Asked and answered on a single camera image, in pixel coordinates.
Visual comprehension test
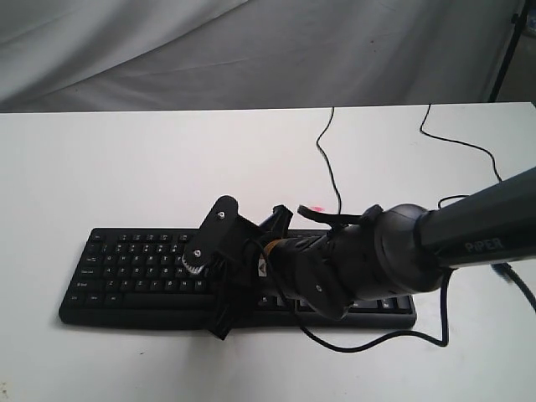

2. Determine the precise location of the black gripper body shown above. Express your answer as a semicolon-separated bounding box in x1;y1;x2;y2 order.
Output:
209;225;302;302

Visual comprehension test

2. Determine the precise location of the grey backdrop cloth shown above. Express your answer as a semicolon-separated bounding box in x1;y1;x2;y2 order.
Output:
1;1;523;112

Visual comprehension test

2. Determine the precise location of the black keyboard USB cable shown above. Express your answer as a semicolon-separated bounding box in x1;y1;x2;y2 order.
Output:
315;103;519;284

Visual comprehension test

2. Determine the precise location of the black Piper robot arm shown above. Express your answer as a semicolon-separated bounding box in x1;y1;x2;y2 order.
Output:
204;170;535;338

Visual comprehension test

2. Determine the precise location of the black acer keyboard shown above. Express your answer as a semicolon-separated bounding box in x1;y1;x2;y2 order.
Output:
59;228;417;331

